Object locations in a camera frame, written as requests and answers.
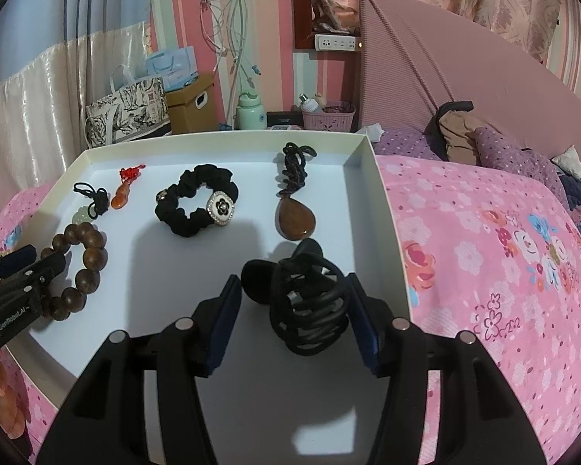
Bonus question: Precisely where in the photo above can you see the light blue paper bag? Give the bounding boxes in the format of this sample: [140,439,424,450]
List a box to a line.
[145,46,199,92]

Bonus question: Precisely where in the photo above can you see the hanging white cables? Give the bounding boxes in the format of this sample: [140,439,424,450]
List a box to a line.
[198,0,262,129]

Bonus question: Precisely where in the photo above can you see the white power strip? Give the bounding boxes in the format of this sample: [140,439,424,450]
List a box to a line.
[315,34,361,52]

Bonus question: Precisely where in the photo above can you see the purple dotted pillow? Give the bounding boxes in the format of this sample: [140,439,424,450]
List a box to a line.
[474,127,569,209]

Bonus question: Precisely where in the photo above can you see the small black box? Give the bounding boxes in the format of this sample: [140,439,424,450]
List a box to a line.
[266,111,303,127]

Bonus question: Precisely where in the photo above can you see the purple dotted cloth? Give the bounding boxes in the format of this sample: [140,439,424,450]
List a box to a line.
[373,128,446,160]

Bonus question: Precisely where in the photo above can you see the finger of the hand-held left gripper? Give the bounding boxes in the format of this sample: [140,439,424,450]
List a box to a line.
[0,246,37,282]
[0,250,67,308]

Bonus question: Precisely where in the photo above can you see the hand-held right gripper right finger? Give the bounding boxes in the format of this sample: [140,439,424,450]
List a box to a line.
[345,272,548,465]

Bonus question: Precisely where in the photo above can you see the black and white floral tote bag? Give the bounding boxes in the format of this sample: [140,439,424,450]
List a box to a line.
[84,65,170,148]

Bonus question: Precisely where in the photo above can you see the pink padded headboard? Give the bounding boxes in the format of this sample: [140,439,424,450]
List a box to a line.
[357,0,581,156]

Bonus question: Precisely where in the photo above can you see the brown cardboard box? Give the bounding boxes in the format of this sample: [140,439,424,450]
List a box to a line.
[165,74,218,135]

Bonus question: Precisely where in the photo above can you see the white shallow box tray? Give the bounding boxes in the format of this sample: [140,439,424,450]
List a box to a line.
[5,131,414,465]

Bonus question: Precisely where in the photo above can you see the jade pendant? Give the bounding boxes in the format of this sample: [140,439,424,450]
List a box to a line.
[72,183,110,226]

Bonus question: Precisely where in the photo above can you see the brown cloth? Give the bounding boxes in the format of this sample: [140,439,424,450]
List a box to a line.
[438,111,480,165]

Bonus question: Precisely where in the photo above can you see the brown teardrop pendant necklace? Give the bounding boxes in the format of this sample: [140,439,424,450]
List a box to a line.
[276,142,319,241]

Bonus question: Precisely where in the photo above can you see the black scrunchie with flower charm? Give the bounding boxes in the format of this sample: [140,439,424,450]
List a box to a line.
[155,165,239,238]

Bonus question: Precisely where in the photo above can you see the pink plastic basket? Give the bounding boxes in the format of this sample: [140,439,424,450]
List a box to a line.
[301,101,358,133]

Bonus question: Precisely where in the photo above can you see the black hair claw clip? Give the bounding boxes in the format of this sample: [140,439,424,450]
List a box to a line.
[241,239,352,357]

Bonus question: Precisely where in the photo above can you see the red cord amber pendant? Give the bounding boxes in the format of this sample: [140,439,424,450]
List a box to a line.
[110,165,146,210]

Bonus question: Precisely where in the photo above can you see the white tissue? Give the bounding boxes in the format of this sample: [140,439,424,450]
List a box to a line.
[356,123,385,143]

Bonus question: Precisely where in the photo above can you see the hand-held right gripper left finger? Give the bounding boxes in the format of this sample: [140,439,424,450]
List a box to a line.
[35,274,243,465]

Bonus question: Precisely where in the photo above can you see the light green bottle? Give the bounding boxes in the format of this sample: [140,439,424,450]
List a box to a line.
[235,91,268,131]

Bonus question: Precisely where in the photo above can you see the brown wooden bead bracelet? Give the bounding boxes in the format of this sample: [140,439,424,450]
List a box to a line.
[40,223,108,320]

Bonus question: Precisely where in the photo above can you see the white satin cloth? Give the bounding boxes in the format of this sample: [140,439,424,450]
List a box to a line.
[0,22,151,224]

